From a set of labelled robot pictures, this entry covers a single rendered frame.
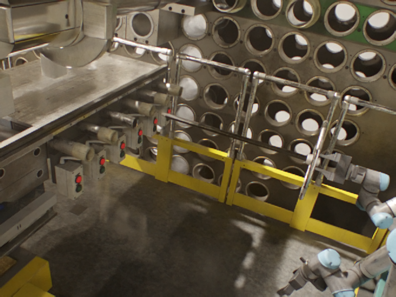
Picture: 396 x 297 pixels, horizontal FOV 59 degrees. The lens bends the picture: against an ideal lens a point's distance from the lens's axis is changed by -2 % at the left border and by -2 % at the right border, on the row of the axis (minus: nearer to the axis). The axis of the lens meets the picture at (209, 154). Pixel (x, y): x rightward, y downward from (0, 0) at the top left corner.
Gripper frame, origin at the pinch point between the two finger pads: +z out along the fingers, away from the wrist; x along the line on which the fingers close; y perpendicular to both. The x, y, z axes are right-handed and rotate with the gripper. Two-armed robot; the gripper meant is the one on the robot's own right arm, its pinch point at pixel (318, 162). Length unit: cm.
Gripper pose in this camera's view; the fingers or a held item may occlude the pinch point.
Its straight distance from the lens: 173.3
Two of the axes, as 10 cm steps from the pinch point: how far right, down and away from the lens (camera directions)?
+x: 3.0, -9.5, -0.4
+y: 2.5, 0.4, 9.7
